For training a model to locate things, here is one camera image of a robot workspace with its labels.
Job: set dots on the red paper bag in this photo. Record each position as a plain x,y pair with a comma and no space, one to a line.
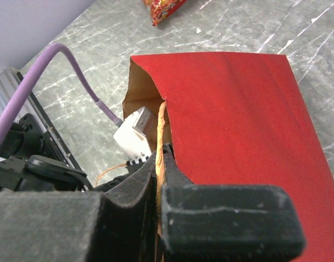
239,118

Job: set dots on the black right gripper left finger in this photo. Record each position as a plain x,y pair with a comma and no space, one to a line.
118,225

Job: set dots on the red cookie snack bag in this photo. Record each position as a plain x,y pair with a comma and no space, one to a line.
161,9

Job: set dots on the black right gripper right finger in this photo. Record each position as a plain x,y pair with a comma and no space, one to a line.
225,222

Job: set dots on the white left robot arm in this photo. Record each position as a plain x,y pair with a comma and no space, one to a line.
31,161

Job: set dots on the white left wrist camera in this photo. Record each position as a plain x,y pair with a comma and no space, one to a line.
132,135

